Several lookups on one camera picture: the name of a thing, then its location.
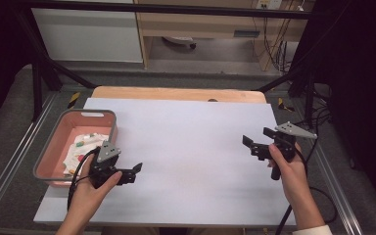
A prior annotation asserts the black floor cable bundle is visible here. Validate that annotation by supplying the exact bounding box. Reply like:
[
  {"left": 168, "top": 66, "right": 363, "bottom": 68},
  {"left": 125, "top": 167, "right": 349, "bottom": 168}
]
[{"left": 302, "top": 82, "right": 333, "bottom": 131}]

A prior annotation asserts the person's right hand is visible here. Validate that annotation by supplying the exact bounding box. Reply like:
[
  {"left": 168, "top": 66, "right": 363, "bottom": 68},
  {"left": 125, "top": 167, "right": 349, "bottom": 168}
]
[{"left": 267, "top": 142, "right": 309, "bottom": 199}]

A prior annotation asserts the white power strip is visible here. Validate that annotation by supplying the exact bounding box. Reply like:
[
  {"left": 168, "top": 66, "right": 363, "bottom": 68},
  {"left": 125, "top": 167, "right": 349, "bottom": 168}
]
[{"left": 256, "top": 0, "right": 283, "bottom": 10}]

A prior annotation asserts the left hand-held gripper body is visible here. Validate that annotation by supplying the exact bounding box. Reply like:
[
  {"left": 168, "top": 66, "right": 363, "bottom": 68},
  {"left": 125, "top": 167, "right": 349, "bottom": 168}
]
[{"left": 89, "top": 140, "right": 125, "bottom": 190}]

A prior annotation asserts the light wooden desk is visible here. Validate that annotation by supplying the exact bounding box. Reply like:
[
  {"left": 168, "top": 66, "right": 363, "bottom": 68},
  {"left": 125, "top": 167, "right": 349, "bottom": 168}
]
[{"left": 133, "top": 0, "right": 309, "bottom": 71}]

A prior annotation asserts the person's left hand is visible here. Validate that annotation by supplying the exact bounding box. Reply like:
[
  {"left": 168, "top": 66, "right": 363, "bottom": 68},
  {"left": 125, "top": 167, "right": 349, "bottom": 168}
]
[{"left": 68, "top": 156, "right": 123, "bottom": 213}]

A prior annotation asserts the black curtain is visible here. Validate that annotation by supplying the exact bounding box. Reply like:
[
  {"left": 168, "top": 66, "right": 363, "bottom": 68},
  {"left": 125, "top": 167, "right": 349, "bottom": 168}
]
[{"left": 293, "top": 0, "right": 376, "bottom": 210}]

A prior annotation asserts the aluminium rail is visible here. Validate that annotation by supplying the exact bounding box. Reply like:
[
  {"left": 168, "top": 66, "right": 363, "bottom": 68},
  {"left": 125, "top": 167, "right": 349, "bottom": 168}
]
[
  {"left": 309, "top": 140, "right": 363, "bottom": 235},
  {"left": 0, "top": 92, "right": 58, "bottom": 223}
]

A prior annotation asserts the white table cover sheet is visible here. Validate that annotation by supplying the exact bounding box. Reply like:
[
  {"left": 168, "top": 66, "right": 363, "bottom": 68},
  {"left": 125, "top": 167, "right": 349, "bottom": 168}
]
[{"left": 33, "top": 97, "right": 298, "bottom": 227}]

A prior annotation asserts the hanging desk cable bundle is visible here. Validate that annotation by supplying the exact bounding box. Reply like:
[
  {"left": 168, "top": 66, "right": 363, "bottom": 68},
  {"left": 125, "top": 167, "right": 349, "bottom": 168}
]
[{"left": 262, "top": 16, "right": 292, "bottom": 74}]

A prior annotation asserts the white cabinet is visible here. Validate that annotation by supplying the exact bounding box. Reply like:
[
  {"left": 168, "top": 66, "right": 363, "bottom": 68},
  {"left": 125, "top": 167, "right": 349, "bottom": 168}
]
[{"left": 31, "top": 8, "right": 144, "bottom": 64}]

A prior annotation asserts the dark desk drawer handle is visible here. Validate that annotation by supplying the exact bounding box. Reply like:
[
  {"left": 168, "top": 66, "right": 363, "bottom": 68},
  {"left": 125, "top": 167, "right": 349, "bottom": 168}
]
[{"left": 234, "top": 29, "right": 261, "bottom": 38}]

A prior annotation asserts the white chair base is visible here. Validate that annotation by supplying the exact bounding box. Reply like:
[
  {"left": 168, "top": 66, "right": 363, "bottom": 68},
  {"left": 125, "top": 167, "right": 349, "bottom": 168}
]
[{"left": 162, "top": 35, "right": 198, "bottom": 50}]

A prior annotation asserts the black metal frame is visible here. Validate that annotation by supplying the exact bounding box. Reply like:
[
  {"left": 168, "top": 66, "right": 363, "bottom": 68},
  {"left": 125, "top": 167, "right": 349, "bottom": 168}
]
[{"left": 11, "top": 0, "right": 317, "bottom": 121}]

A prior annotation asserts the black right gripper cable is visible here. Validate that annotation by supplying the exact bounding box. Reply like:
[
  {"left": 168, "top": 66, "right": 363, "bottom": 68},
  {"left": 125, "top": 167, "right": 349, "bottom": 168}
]
[{"left": 274, "top": 148, "right": 339, "bottom": 235}]

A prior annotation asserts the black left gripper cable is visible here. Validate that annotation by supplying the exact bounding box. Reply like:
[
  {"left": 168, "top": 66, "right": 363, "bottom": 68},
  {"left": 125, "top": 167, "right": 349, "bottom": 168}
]
[{"left": 67, "top": 147, "right": 101, "bottom": 211}]

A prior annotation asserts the pink basket with grey rim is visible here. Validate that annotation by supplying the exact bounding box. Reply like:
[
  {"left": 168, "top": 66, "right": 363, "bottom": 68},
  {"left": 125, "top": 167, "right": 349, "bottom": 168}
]
[{"left": 32, "top": 109, "right": 118, "bottom": 188}]

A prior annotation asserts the fruit print white cloth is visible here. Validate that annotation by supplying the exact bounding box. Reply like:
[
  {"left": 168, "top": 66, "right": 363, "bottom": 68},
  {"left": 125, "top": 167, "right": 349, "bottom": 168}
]
[{"left": 62, "top": 132, "right": 111, "bottom": 177}]

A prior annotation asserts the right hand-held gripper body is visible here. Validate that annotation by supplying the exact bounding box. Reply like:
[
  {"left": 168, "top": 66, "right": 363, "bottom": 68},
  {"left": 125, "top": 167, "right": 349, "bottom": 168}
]
[{"left": 250, "top": 121, "right": 318, "bottom": 181}]

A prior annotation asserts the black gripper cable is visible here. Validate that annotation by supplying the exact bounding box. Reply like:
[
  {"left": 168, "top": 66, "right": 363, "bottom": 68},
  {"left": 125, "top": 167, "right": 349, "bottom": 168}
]
[
  {"left": 67, "top": 147, "right": 101, "bottom": 211},
  {"left": 274, "top": 148, "right": 339, "bottom": 235}
]

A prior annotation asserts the yellow black tape strip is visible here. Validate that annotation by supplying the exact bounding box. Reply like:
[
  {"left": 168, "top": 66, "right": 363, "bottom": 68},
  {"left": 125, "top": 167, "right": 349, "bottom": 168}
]
[
  {"left": 277, "top": 97, "right": 295, "bottom": 113},
  {"left": 68, "top": 91, "right": 81, "bottom": 110}
]

